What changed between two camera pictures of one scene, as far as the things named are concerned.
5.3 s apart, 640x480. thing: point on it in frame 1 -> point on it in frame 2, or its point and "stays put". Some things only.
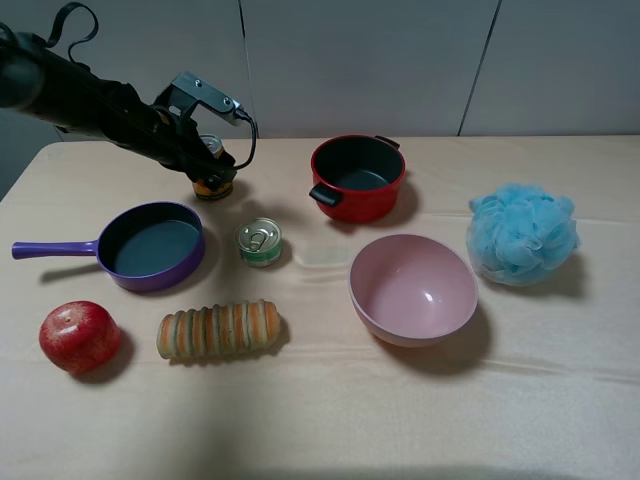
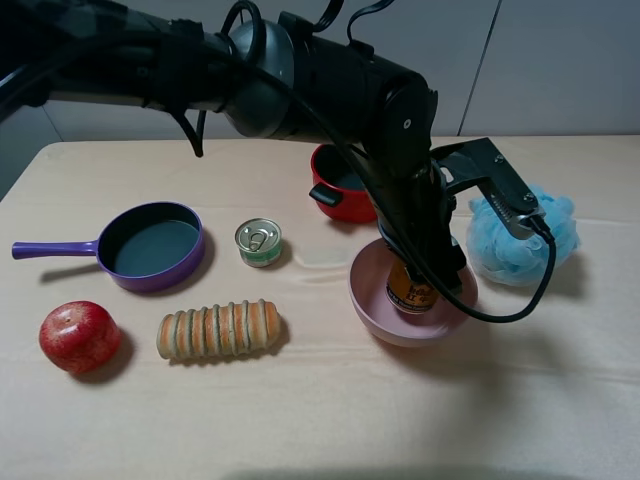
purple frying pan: [142, 247] stays put
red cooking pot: [358, 176] stays put
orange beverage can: [216, 145] -> [406, 294]
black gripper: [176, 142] -> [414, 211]
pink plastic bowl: [412, 291] stays put
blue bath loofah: [521, 235] stays put
